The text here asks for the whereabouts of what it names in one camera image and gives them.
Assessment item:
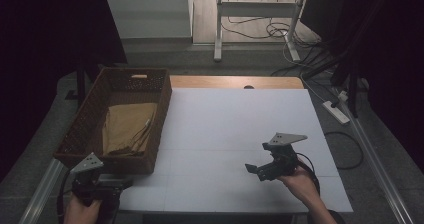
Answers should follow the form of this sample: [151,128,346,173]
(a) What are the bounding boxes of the left hand-held gripper cable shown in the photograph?
[56,170,76,224]

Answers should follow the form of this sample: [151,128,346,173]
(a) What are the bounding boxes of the white metal desk frame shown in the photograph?
[213,0,310,64]

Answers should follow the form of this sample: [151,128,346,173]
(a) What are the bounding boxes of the white power strip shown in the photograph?
[321,99,351,125]

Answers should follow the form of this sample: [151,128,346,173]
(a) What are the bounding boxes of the hand-held gripper cable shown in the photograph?
[56,170,76,224]
[294,151,322,196]

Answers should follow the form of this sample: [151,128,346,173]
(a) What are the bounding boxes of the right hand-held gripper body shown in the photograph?
[262,132,309,182]

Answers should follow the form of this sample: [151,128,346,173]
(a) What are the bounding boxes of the person's right hand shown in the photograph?
[277,165,322,206]

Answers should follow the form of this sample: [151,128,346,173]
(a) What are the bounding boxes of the brown wicker basket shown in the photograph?
[53,66,174,176]

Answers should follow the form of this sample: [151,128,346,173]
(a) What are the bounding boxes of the wooden table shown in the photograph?
[169,75,305,91]

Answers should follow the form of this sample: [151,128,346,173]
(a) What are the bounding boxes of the aluminium rail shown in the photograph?
[345,108,415,224]
[18,158,65,224]

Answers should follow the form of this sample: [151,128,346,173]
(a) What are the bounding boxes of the white table mat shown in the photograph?
[118,87,354,215]

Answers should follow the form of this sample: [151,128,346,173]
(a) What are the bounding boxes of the white cabinet panel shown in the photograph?
[103,0,195,40]

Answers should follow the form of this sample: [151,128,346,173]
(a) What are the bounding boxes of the right hand-held gripper cable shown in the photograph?
[294,151,322,196]

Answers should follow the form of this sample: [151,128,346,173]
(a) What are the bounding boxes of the tan pants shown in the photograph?
[101,102,158,157]

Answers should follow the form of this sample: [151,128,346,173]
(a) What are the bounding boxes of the person's left hand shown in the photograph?
[63,193,104,224]

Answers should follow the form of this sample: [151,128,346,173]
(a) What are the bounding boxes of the black looped floor cable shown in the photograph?
[324,131,365,170]

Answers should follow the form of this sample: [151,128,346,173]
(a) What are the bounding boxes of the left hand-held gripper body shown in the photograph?
[69,151,116,208]

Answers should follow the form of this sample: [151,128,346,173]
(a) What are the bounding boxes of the dark curtain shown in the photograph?
[0,0,128,182]
[302,0,424,173]

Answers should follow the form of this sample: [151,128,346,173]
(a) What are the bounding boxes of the tangle of floor cables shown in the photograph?
[221,15,323,52]

